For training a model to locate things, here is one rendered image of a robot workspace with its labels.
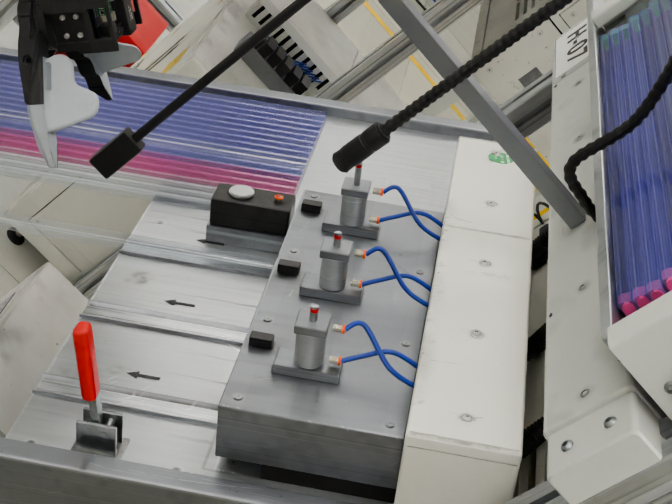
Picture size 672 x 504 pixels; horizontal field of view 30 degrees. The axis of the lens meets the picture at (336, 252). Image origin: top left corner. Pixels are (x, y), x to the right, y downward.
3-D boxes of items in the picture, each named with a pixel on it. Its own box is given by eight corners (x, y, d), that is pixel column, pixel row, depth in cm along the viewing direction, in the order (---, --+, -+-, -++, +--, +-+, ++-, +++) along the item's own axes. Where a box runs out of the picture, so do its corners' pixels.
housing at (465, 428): (380, 582, 92) (405, 432, 85) (438, 253, 134) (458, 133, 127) (488, 603, 91) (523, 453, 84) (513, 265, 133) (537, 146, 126)
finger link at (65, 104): (92, 158, 101) (92, 47, 103) (24, 162, 103) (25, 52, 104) (107, 165, 104) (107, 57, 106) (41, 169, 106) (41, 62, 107)
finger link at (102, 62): (156, 97, 117) (121, 41, 109) (96, 101, 118) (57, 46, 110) (159, 68, 118) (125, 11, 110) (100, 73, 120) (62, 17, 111)
